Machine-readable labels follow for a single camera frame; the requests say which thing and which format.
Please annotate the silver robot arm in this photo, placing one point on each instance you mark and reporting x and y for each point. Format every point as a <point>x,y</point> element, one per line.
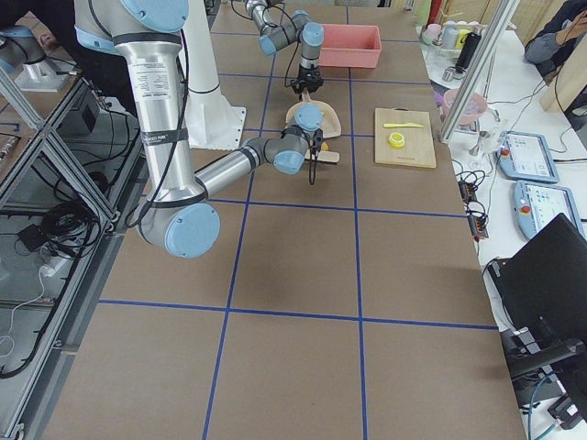
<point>298,28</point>
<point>176,215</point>

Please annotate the yellow plastic knife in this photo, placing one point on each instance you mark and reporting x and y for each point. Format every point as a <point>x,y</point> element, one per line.
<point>403,125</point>

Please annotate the black monitor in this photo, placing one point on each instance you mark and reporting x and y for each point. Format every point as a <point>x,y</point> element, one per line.
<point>543,286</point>

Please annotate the upper teach pendant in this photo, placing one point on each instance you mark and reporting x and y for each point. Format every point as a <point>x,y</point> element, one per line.
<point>526,156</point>

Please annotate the wooden cutting board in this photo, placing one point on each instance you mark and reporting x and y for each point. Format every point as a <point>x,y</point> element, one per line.
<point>419,146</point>

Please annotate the teach pendant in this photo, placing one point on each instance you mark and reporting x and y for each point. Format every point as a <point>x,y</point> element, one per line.
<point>536,204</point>
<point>526,156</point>

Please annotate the pink bowl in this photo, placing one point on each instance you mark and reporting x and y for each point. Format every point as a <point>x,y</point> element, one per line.
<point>474,108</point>

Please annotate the aluminium frame post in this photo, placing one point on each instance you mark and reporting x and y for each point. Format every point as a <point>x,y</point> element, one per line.
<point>481,57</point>

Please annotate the lower teach pendant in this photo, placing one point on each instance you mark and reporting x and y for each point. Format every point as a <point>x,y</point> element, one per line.
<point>536,204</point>

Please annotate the black water bottle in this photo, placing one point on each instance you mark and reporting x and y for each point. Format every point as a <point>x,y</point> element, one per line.
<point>470,44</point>

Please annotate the beige hand brush black bristles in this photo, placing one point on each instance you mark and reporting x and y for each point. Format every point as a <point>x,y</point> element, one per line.
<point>331,157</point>

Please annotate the pink plastic bin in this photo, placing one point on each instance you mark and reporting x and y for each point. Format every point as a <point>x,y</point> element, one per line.
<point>350,46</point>

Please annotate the yellow lemon slices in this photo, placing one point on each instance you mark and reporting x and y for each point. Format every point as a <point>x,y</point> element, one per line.
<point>396,140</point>

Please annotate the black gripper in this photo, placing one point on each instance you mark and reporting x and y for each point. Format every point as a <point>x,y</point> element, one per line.
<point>319,135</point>
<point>308,74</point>

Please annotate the beige plastic dustpan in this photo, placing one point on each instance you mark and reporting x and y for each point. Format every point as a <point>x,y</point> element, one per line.
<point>330,125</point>

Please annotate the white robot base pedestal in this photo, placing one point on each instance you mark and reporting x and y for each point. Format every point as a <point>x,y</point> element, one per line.
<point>212,122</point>

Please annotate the seated person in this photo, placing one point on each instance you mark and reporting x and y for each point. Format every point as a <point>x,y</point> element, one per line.
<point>552,46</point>

